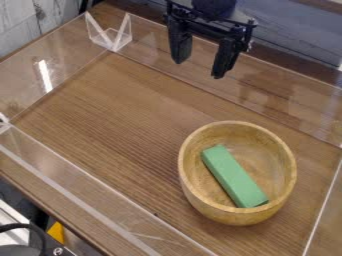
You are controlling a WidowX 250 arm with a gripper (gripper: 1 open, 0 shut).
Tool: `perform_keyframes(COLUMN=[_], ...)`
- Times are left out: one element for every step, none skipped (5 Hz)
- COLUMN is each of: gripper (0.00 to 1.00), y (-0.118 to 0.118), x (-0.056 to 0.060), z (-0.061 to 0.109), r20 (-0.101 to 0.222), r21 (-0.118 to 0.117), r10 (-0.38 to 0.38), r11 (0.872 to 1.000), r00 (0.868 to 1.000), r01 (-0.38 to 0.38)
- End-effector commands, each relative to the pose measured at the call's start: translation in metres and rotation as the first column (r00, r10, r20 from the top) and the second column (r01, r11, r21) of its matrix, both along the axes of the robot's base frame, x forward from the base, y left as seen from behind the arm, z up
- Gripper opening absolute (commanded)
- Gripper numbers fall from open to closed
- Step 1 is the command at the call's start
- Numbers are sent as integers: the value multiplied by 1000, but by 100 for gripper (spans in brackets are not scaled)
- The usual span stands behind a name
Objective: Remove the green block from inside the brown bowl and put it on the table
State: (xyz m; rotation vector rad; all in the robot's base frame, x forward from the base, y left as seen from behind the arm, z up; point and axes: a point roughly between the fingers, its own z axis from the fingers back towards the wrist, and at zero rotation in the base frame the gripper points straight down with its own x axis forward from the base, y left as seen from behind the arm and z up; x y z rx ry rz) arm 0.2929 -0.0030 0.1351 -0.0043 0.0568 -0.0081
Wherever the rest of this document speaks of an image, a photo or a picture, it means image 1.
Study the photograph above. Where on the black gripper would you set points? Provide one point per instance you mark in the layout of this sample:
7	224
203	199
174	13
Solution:
215	15

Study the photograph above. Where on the green rectangular block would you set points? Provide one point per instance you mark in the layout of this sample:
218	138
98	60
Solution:
235	181

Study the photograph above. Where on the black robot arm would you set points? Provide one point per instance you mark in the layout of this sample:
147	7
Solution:
234	33

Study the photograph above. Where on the brown wooden bowl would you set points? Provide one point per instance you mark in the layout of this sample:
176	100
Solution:
263	156

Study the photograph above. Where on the yellow warning label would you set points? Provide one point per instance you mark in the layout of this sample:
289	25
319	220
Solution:
56	232

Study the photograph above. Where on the clear acrylic corner bracket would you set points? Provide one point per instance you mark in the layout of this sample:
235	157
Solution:
110	38

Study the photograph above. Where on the clear acrylic enclosure wall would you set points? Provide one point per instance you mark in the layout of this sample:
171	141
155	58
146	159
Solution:
92	124

